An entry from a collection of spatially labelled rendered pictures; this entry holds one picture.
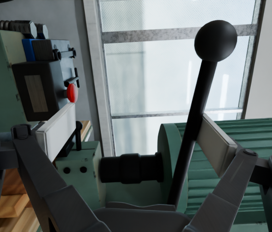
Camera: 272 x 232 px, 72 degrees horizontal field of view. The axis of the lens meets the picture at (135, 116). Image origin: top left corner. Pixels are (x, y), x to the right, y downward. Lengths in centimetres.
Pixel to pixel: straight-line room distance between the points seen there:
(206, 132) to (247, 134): 20
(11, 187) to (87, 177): 12
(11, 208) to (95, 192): 14
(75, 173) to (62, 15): 147
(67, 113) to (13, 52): 14
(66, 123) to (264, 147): 31
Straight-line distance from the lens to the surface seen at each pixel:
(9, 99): 30
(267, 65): 200
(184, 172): 22
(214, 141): 17
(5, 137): 37
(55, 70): 28
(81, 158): 35
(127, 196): 46
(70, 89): 29
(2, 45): 29
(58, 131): 16
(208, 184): 34
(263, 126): 41
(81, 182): 38
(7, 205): 32
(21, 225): 36
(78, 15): 169
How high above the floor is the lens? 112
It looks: level
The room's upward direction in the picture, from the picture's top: 87 degrees clockwise
